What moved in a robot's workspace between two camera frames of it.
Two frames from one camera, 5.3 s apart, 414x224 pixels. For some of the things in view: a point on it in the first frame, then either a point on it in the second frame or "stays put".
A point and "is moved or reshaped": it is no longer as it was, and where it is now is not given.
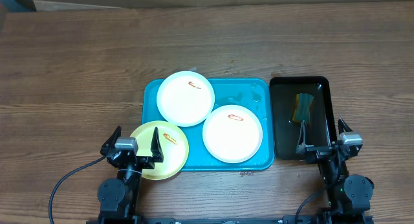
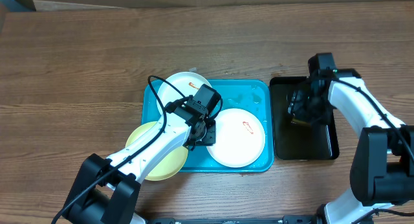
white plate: (233, 133) is moved or reshaped
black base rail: (308, 219) stays put
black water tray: (319, 133) stays put
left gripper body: (145, 163) to (208, 137)
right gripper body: (317, 153) to (317, 110)
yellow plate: (173, 147) stays put
